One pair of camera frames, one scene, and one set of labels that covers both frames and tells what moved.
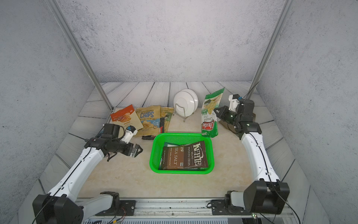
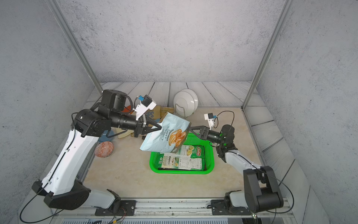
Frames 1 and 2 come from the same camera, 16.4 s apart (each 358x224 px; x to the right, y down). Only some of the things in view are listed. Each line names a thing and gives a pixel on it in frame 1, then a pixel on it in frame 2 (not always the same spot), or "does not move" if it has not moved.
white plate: (185, 102) does not move
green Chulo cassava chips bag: (209, 125) -> (190, 157)
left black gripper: (135, 152) -> (143, 130)
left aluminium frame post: (66, 27) does not move
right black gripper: (224, 110) -> (204, 130)
